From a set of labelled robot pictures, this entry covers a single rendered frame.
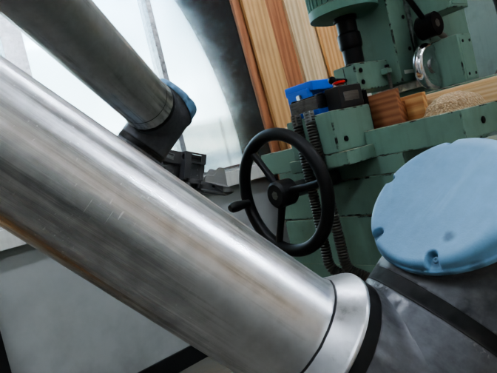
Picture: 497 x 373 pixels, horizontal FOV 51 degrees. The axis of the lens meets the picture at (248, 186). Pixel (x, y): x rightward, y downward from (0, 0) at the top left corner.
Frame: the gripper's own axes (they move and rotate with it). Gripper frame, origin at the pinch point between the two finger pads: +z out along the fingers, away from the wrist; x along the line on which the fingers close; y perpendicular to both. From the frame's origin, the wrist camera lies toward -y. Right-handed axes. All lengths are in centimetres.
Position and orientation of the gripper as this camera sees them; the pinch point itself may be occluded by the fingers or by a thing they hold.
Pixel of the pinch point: (228, 193)
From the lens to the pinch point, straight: 118.6
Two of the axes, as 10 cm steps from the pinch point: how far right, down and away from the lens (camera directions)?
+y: 0.4, -9.9, 1.5
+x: -6.1, 1.0, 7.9
